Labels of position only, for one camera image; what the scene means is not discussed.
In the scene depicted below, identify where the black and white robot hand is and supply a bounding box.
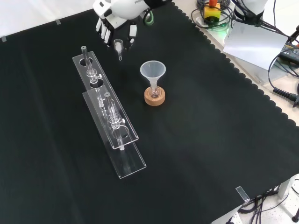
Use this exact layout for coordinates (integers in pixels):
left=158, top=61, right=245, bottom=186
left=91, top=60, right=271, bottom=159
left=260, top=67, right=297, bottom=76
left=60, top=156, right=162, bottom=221
left=93, top=0, right=139, bottom=50

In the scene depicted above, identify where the clear plastic funnel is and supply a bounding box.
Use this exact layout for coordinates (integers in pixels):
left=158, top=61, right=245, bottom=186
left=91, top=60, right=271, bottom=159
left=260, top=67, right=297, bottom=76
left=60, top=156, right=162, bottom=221
left=140, top=61, right=167, bottom=91

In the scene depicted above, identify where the round-bottom glass flask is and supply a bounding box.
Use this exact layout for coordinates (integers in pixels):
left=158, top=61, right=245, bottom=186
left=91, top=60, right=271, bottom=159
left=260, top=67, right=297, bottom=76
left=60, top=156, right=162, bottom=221
left=149, top=84, right=162, bottom=99

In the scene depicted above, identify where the clear acrylic funnel stand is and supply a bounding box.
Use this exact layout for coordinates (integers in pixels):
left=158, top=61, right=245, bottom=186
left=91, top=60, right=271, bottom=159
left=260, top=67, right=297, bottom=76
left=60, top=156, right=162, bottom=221
left=72, top=45, right=147, bottom=180

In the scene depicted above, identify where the yellow stop button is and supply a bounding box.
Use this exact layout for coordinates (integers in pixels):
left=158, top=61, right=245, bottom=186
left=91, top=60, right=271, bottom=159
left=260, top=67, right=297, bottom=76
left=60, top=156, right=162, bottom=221
left=203, top=0, right=221, bottom=24

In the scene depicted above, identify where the black bench cloth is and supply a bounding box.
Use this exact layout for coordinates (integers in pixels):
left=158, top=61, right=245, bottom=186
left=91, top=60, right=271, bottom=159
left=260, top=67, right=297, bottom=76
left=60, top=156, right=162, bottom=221
left=0, top=0, right=299, bottom=224

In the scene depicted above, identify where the black electronic box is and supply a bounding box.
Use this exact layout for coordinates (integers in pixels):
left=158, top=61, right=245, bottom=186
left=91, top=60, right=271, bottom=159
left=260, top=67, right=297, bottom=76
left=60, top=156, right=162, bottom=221
left=279, top=42, right=299, bottom=64

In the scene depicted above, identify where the green cable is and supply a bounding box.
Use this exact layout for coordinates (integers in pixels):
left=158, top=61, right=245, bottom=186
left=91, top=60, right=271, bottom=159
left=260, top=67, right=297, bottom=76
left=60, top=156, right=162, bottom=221
left=143, top=9, right=155, bottom=27

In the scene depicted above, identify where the cork ring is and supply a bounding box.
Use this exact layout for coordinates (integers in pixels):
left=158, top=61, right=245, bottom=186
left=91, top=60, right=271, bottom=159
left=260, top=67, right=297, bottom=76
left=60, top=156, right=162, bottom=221
left=143, top=86, right=166, bottom=107

